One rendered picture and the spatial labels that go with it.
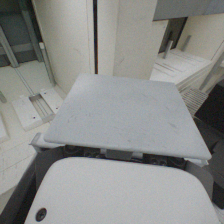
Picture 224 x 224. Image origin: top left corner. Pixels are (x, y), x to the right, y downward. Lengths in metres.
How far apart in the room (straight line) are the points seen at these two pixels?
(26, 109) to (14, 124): 0.08
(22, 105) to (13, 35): 0.60
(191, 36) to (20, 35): 1.58
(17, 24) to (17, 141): 0.82
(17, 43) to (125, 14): 1.00
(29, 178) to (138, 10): 0.36
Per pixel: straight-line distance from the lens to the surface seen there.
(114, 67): 0.34
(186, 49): 1.82
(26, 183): 0.20
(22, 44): 1.22
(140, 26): 0.37
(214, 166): 0.69
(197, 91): 1.31
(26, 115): 0.69
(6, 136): 0.66
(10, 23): 1.20
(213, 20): 1.73
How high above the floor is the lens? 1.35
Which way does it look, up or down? 45 degrees down
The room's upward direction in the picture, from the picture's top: 6 degrees clockwise
